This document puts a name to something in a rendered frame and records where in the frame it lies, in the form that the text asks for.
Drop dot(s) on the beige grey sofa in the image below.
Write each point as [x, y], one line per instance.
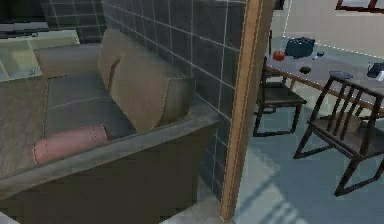
[146, 86]

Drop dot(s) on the dark wooden chair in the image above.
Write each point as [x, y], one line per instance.
[276, 96]
[343, 130]

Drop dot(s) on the pale glass coffee table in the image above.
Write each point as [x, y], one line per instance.
[30, 53]

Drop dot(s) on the small black bowl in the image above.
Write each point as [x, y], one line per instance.
[304, 70]

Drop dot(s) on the red apple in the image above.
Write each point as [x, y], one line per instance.
[278, 55]

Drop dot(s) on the small blue cup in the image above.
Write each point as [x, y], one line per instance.
[319, 54]

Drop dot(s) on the pink bolster cushion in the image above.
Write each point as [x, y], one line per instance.
[68, 142]

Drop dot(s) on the grey dining table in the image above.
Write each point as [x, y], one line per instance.
[320, 68]

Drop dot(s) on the dark blue kettle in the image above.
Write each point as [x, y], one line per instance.
[376, 70]

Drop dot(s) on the dark grey flat plate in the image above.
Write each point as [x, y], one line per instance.
[340, 74]

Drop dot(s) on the dark framed window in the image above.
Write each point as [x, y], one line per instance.
[360, 4]

